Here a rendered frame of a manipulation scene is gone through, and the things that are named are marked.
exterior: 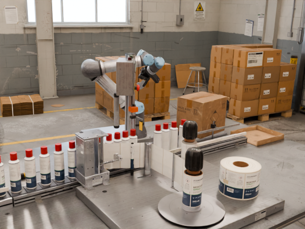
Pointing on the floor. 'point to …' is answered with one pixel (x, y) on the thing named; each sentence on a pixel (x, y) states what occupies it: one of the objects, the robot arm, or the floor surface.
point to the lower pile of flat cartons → (21, 105)
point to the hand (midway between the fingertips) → (142, 82)
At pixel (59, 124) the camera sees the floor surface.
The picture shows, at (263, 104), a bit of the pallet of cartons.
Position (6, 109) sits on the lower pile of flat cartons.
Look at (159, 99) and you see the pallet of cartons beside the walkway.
